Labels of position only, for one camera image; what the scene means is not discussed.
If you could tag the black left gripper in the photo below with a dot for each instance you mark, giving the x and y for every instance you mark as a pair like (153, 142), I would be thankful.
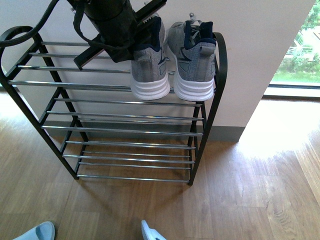
(119, 27)

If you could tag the grey knit sneaker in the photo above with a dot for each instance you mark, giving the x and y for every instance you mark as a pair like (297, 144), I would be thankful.
(191, 45)
(149, 74)

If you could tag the light blue slipper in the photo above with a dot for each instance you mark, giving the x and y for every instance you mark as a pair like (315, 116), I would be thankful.
(43, 231)
(150, 233)

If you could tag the black metal shoe rack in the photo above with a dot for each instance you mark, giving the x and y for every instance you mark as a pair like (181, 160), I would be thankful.
(166, 135)

